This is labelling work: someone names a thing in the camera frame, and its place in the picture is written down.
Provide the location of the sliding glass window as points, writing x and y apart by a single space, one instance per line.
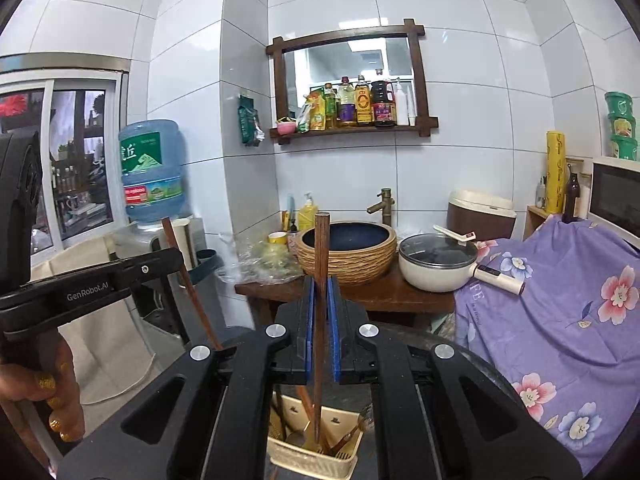
75 160

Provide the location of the purple floral cloth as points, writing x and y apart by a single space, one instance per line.
550 310

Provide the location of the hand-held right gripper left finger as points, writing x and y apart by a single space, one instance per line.
310 330

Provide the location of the dark soy sauce bottle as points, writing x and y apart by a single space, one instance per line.
384 105

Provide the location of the bronze faucet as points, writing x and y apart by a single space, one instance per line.
386 207

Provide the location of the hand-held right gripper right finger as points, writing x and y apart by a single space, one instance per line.
333 330

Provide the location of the teal cup holder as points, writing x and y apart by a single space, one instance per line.
210 262

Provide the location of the yellow cup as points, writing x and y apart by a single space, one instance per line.
278 238

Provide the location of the wooden washstand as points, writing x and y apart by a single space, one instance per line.
390 297

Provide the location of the pink bowl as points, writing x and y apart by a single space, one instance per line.
286 126

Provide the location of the brown glass bottle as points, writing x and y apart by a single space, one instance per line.
571 195

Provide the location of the white paper cup stack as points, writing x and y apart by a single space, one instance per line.
185 242

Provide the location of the yellow wrap roll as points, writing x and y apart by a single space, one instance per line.
555 170

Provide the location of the white microwave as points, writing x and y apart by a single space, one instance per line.
615 195

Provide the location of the small wooden box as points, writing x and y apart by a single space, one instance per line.
535 222

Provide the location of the person's left hand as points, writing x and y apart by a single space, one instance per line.
45 385

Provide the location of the green packet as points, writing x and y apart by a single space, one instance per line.
248 120

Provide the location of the green bottle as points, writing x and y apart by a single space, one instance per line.
330 105

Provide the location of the yellow soap pump bottle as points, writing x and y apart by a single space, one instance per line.
308 215

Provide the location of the woven pattern wash basin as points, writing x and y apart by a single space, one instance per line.
360 265

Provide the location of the yellow oil bottle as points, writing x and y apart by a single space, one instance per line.
346 105

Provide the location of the white water dispenser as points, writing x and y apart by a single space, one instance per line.
135 245

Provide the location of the dark wooden wall shelf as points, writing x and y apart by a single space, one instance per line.
345 35

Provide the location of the brown and white rice cooker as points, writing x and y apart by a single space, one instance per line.
490 220

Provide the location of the clear plastic bag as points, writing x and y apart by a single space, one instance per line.
265 265

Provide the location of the beige cloth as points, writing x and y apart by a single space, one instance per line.
100 350

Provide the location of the yellow label sauce bottle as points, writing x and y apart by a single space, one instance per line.
364 105

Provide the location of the yellow seasoning packet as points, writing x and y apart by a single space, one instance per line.
316 115

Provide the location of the white pot with glass lid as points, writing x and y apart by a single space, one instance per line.
430 275

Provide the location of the blue water bottle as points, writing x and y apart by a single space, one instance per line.
155 170

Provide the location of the white squeeze bottle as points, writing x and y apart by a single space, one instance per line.
401 105

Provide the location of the cream plastic utensil holder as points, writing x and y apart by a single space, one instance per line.
305 460

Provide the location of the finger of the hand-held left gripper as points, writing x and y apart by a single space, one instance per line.
150 266

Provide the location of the white rice paddle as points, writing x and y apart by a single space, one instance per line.
457 235

